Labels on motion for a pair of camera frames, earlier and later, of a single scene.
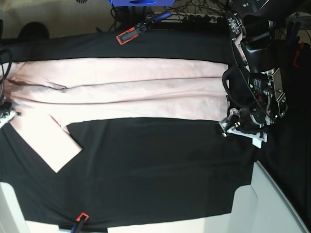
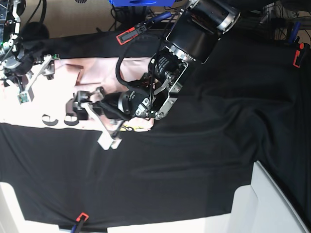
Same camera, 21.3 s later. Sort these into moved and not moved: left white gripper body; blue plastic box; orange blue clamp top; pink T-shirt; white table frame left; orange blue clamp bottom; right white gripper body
Moved: pink T-shirt; left white gripper body; right white gripper body
Not moved: orange blue clamp bottom; blue plastic box; white table frame left; orange blue clamp top
